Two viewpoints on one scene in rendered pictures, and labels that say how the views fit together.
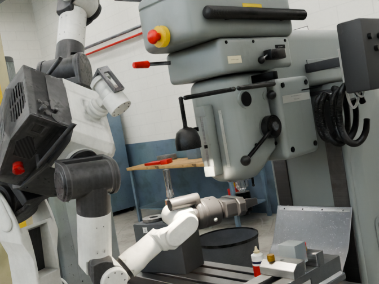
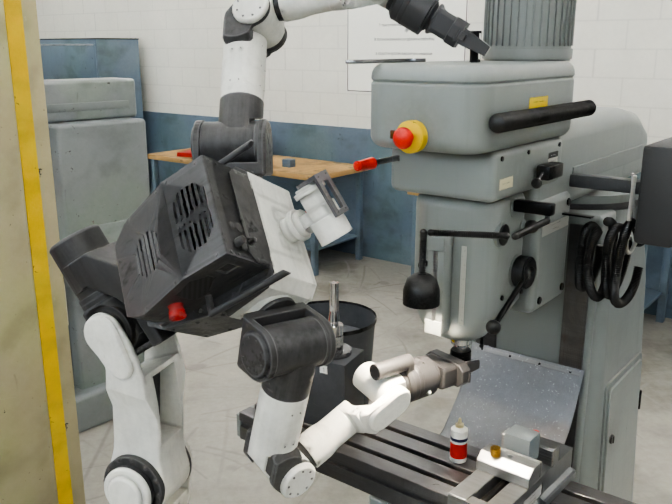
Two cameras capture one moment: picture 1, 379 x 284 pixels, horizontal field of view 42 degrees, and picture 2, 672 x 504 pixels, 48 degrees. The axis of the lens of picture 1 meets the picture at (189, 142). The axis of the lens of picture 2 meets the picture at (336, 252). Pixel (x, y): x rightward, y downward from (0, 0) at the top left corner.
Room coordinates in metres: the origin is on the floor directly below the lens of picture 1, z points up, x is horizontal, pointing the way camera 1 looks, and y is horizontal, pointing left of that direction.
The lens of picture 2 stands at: (0.05, 0.39, 1.92)
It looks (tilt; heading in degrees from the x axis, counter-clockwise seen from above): 15 degrees down; 351
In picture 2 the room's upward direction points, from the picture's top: straight up
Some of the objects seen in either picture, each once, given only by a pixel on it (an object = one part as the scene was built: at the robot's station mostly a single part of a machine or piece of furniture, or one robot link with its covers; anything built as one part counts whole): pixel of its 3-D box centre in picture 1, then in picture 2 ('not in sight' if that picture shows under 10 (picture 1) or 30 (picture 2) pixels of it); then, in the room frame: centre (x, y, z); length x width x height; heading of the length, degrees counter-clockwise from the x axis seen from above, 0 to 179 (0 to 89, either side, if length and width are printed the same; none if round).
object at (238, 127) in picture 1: (233, 127); (466, 260); (1.56, -0.14, 1.47); 0.21 x 0.19 x 0.32; 43
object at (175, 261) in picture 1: (168, 242); (317, 380); (1.87, 0.14, 1.07); 0.22 x 0.12 x 0.20; 54
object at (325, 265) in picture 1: (289, 275); (513, 474); (1.42, -0.22, 1.02); 0.35 x 0.15 x 0.11; 131
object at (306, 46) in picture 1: (310, 60); (560, 149); (1.90, -0.51, 1.66); 0.80 x 0.23 x 0.20; 133
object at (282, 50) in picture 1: (269, 56); (543, 174); (1.50, -0.28, 1.66); 0.12 x 0.04 x 0.04; 133
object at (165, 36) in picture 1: (161, 36); (411, 136); (1.40, 0.03, 1.76); 0.06 x 0.02 x 0.06; 43
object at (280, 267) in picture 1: (282, 266); (508, 465); (1.41, -0.20, 1.06); 0.12 x 0.06 x 0.04; 41
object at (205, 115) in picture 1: (208, 141); (438, 284); (1.48, -0.06, 1.45); 0.04 x 0.04 x 0.21; 43
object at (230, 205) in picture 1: (220, 209); (431, 374); (1.52, -0.06, 1.23); 0.13 x 0.12 x 0.10; 28
